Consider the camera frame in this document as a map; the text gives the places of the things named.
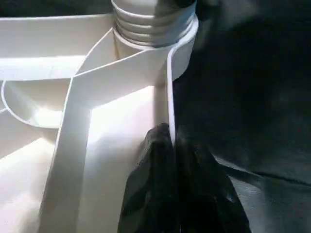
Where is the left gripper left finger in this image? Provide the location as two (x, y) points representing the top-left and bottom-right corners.
(117, 123), (179, 233)

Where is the white plastic table top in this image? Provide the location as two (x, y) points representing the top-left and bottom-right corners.
(0, 14), (199, 233)

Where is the black mat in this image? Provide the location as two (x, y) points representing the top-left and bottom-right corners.
(168, 0), (311, 233)

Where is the white plastic table leg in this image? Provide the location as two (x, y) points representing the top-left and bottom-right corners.
(111, 0), (195, 48)

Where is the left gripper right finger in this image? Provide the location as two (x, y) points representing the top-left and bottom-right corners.
(173, 126), (251, 233)

